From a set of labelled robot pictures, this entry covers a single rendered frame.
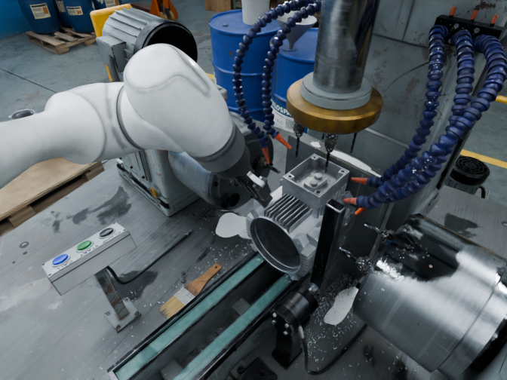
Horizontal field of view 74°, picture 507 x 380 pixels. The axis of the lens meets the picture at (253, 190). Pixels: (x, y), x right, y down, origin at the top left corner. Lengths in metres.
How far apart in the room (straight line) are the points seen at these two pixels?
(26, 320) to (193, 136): 0.77
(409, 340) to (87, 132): 0.61
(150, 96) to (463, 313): 0.56
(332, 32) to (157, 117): 0.31
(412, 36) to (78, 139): 0.63
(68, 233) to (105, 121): 0.77
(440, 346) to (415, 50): 0.55
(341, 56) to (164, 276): 0.74
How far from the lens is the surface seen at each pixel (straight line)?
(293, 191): 0.76
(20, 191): 2.66
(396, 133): 0.88
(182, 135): 0.46
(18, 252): 1.26
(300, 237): 0.71
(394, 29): 0.81
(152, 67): 0.43
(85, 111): 0.51
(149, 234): 1.14
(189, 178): 0.92
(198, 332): 0.86
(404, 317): 0.66
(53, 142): 0.48
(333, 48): 0.61
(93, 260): 0.78
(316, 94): 0.63
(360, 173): 0.81
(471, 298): 0.65
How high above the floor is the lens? 1.63
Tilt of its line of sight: 42 degrees down
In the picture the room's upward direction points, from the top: straight up
